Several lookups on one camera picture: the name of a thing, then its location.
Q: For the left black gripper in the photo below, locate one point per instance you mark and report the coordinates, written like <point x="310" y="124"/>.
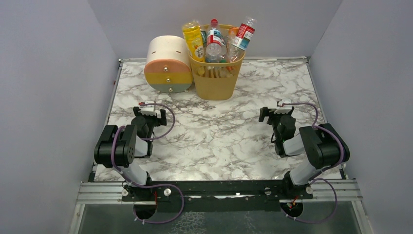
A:
<point x="151" y="119"/>

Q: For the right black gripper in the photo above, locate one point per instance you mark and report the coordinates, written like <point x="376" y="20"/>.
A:
<point x="277" y="114"/>

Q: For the clear bottle red blue label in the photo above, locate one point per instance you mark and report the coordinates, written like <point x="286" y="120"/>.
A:
<point x="240" y="41"/>

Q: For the yellow drink bottle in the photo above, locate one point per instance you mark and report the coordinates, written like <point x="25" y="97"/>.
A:
<point x="192" y="35"/>

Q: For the orange label clear bottle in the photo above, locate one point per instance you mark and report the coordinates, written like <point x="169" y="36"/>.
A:
<point x="232" y="32"/>

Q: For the clear bottle green label angled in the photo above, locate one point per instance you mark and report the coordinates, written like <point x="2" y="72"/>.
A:
<point x="204" y="37"/>

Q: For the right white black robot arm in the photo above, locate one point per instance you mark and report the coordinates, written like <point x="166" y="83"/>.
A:
<point x="322" y="145"/>

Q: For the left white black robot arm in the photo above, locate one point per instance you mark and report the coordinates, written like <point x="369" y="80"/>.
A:
<point x="118" y="147"/>

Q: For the yellow mesh waste bin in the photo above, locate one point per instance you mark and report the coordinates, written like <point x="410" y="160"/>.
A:
<point x="215" y="81"/>

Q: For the round pink yellow drawer box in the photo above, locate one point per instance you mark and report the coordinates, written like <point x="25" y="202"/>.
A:
<point x="167" y="66"/>

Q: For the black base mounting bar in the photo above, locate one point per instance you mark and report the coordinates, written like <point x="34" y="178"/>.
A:
<point x="213" y="196"/>

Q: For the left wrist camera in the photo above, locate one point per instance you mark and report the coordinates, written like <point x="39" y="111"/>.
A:
<point x="148" y="109"/>

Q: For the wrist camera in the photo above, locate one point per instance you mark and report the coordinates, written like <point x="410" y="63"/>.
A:
<point x="148" y="109"/>
<point x="283" y="106"/>

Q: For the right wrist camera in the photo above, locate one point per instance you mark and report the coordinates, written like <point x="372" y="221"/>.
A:
<point x="283" y="106"/>

